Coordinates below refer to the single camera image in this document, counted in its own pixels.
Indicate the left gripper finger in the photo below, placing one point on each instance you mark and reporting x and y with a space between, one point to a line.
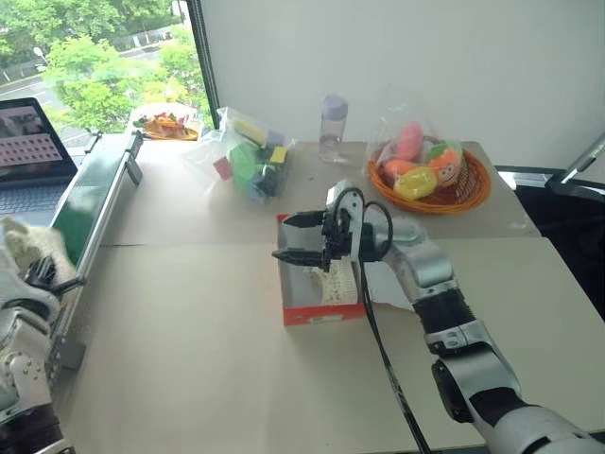
40 272
71 284

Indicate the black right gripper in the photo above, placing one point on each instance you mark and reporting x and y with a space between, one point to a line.
333 242

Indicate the white fuzzy shoe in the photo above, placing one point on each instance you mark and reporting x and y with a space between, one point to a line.
19 243

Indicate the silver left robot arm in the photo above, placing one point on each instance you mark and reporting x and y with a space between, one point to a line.
23 378

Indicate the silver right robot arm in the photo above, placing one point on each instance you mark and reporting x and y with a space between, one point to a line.
427 267

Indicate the red shoebox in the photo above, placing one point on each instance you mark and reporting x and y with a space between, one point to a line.
321 316

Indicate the white patterned shoe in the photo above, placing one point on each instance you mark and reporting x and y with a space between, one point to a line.
336 284

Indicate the blue block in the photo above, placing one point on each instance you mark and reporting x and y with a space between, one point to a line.
257 183

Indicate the small yellow cube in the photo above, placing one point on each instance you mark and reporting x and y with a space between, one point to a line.
280 154

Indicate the green conveyor belt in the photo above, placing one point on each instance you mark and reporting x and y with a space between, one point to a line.
87 198

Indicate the green block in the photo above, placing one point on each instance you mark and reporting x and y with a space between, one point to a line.
245 163

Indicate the purple block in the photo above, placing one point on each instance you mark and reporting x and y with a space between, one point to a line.
277 137

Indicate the magenta cube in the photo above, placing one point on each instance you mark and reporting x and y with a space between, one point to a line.
222 169

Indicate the clear bottle purple lid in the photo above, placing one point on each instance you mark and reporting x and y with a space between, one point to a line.
333 137

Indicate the yellow foam block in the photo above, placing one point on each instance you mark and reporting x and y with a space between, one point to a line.
249 128

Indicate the orange plush carrot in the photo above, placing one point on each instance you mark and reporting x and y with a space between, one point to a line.
399 166

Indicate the clear bag of blocks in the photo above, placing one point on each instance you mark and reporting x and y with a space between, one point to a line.
208 151

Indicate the yellow plush toy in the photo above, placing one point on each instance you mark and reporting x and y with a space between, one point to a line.
416 182

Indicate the grey laptop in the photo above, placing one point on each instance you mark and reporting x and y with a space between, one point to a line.
28 142

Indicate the clear bag around plush toys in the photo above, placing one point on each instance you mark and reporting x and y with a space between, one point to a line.
392 142

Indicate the pink plush toy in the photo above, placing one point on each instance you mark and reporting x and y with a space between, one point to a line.
409 140

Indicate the orange plush with face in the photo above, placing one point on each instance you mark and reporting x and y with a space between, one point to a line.
445 163

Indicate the orange woven basket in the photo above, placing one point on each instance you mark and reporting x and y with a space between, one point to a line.
468 189

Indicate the toy food plate in bag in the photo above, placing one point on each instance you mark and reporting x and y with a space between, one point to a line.
165 125

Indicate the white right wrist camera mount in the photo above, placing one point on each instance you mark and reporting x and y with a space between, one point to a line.
352 208

